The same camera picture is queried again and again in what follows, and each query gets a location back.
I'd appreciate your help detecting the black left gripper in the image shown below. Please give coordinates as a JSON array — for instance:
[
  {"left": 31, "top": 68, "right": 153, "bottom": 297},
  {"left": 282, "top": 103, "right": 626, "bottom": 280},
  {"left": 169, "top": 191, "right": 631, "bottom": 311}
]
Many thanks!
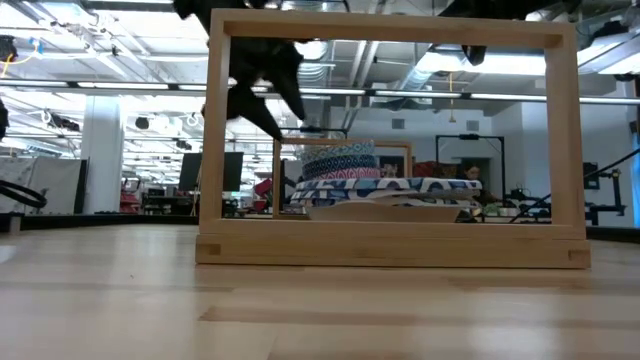
[{"left": 226, "top": 36, "right": 307, "bottom": 142}]

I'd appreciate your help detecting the small light blue patterned bowl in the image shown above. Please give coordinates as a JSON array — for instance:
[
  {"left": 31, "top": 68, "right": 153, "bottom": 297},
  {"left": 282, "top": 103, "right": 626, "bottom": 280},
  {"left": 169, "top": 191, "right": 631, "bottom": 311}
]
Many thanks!
[{"left": 298, "top": 140, "right": 376, "bottom": 164}]

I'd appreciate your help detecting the small dark blue patterned bowl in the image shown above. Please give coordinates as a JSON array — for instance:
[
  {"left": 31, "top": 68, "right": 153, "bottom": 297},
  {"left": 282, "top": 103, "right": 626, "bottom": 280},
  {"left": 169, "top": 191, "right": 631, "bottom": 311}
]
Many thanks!
[{"left": 301, "top": 154, "right": 380, "bottom": 180}]

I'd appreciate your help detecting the small red patterned bowl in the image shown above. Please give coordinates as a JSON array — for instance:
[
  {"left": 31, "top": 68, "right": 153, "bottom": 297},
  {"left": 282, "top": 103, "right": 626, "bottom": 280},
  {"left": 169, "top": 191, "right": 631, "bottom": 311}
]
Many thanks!
[{"left": 317, "top": 167, "right": 382, "bottom": 182}]

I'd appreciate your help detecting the long ceiling light bar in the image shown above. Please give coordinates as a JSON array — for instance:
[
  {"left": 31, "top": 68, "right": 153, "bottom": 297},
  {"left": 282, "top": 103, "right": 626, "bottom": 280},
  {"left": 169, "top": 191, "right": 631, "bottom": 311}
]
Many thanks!
[{"left": 0, "top": 78, "right": 640, "bottom": 106}]

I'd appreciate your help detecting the black computer monitor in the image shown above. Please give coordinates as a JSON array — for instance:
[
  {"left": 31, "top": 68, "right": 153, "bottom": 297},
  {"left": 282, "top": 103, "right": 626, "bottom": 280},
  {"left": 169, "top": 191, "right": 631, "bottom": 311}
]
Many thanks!
[{"left": 178, "top": 151, "right": 245, "bottom": 193}]

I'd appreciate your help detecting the person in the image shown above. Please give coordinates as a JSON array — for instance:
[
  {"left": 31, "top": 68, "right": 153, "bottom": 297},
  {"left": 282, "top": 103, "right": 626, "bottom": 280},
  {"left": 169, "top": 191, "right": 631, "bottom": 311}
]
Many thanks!
[{"left": 460, "top": 164, "right": 490, "bottom": 206}]

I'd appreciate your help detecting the orange patterned cloth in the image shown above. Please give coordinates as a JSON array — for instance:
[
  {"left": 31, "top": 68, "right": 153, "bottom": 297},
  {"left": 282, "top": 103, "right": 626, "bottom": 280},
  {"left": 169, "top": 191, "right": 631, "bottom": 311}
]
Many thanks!
[{"left": 412, "top": 160, "right": 460, "bottom": 180}]

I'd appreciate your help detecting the white partition panel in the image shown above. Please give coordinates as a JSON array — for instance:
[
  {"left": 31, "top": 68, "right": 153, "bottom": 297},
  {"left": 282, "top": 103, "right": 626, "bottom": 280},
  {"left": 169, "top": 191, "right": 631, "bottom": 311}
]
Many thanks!
[{"left": 0, "top": 156, "right": 90, "bottom": 216}]

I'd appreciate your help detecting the silver ceiling duct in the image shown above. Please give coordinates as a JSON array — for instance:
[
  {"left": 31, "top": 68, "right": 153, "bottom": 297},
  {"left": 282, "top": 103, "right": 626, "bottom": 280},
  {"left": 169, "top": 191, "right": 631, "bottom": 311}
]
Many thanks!
[{"left": 279, "top": 0, "right": 334, "bottom": 136}]

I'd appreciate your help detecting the small wooden shelf frame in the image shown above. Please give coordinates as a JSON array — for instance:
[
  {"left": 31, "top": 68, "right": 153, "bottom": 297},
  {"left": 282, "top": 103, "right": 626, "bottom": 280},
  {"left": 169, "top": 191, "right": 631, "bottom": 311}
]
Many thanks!
[{"left": 271, "top": 138, "right": 414, "bottom": 221}]

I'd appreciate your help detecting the black metal stand frame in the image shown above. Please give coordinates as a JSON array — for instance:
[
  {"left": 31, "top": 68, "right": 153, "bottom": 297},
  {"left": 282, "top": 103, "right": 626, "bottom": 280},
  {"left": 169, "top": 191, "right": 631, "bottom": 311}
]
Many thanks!
[{"left": 434, "top": 133, "right": 507, "bottom": 201}]

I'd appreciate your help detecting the large wooden shelf frame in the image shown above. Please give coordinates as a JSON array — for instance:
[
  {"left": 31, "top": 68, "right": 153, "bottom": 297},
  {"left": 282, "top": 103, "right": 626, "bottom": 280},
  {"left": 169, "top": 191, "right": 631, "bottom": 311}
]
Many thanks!
[{"left": 195, "top": 7, "right": 592, "bottom": 270}]

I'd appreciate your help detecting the black camera arm mount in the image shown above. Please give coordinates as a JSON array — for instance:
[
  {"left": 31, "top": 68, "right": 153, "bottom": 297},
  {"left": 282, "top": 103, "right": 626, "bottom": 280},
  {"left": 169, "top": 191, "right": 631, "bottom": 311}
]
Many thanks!
[{"left": 507, "top": 147, "right": 640, "bottom": 227}]

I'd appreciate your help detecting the black ring cable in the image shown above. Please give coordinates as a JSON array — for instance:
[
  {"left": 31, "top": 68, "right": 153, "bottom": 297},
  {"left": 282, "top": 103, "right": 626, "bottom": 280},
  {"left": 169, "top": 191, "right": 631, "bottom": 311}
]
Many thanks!
[{"left": 0, "top": 179, "right": 49, "bottom": 211}]

